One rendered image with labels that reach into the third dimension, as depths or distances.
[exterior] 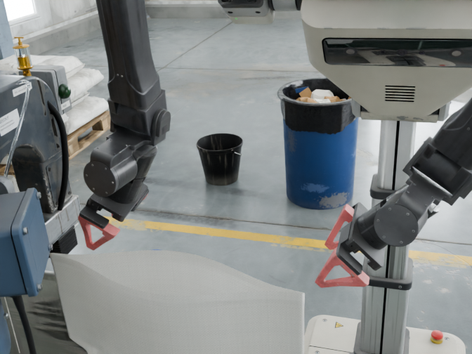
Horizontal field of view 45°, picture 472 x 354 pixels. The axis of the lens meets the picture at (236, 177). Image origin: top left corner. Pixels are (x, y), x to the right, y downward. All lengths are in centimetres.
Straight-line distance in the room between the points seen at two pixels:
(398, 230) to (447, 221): 251
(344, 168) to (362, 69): 205
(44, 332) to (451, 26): 132
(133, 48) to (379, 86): 60
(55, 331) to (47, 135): 76
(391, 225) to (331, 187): 247
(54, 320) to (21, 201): 104
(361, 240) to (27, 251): 45
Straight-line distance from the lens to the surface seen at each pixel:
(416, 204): 74
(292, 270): 276
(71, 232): 123
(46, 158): 112
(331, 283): 86
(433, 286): 274
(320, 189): 320
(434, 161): 78
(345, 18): 109
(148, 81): 83
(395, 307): 159
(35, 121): 109
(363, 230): 84
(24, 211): 65
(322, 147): 308
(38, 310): 171
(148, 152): 89
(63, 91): 114
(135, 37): 78
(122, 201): 94
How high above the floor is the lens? 159
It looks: 26 degrees down
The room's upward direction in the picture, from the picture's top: 3 degrees counter-clockwise
